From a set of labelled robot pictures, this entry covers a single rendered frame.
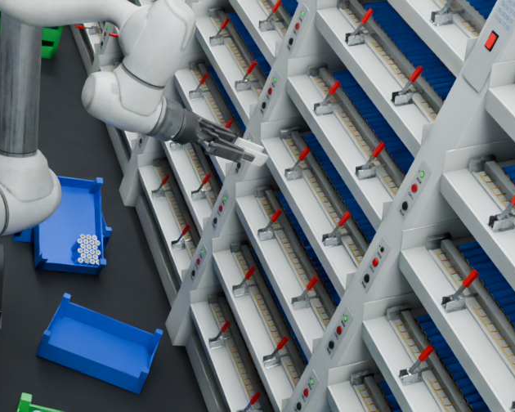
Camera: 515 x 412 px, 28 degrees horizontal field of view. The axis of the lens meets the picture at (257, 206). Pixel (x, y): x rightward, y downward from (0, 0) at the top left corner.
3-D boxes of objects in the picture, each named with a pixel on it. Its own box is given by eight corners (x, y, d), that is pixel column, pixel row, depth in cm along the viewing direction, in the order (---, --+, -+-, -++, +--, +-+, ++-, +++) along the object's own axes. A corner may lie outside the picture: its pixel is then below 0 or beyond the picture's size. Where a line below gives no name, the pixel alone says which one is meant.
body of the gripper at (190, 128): (161, 126, 223) (196, 140, 228) (170, 147, 217) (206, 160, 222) (177, 98, 220) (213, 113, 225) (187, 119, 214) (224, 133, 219)
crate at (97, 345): (35, 355, 278) (42, 333, 274) (57, 313, 295) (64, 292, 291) (139, 395, 280) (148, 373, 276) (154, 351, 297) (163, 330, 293)
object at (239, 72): (249, 134, 276) (249, 90, 268) (192, 30, 322) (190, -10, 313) (320, 122, 281) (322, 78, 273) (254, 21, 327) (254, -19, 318)
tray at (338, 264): (344, 306, 224) (347, 273, 218) (260, 153, 269) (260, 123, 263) (428, 287, 229) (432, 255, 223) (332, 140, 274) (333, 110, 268)
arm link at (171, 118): (145, 142, 214) (169, 151, 217) (167, 108, 210) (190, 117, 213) (136, 119, 221) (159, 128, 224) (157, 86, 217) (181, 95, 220)
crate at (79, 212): (98, 275, 317) (106, 265, 311) (33, 269, 308) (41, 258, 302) (95, 189, 330) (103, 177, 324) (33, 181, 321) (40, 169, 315)
